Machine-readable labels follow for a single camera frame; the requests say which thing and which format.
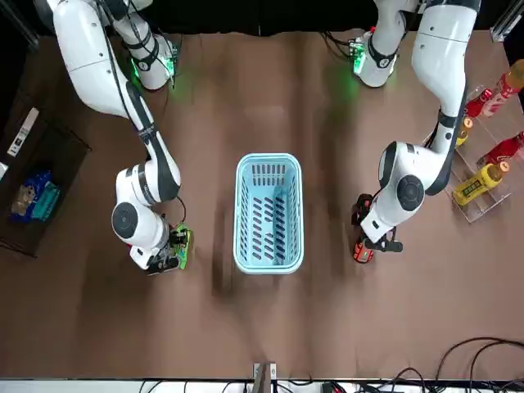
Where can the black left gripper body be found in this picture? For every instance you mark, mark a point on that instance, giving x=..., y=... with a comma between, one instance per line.
x=385, y=245

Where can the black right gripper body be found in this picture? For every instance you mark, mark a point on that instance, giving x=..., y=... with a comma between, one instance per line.
x=168, y=264

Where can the green snack packet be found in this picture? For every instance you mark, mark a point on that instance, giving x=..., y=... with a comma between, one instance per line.
x=186, y=256

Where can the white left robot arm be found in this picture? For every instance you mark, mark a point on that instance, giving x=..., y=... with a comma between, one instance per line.
x=442, y=53

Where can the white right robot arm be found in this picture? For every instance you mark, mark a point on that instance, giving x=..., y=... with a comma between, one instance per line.
x=94, y=61

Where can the light blue plastic basket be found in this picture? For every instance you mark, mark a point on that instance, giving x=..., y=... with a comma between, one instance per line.
x=245, y=213

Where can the teal snack packet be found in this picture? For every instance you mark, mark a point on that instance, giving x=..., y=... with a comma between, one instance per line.
x=47, y=204

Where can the clear acrylic bottle shelf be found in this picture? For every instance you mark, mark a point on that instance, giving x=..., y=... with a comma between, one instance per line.
x=483, y=209

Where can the yellow drink bottle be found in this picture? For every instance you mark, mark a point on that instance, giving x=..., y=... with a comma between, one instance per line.
x=464, y=133
x=475, y=188

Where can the small red drink bottle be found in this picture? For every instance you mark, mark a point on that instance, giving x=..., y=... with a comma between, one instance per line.
x=477, y=107
x=503, y=149

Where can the blue cookie packet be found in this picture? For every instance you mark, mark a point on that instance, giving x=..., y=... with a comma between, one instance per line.
x=22, y=200

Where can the white label card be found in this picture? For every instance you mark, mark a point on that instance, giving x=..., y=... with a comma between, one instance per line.
x=22, y=131

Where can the orange drink bottle pink label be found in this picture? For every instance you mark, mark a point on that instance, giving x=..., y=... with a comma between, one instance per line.
x=507, y=88

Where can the aluminium camera post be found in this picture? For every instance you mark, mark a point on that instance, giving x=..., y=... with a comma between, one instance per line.
x=264, y=378

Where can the aluminium frame post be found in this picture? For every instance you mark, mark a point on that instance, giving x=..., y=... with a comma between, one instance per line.
x=507, y=24
x=18, y=22

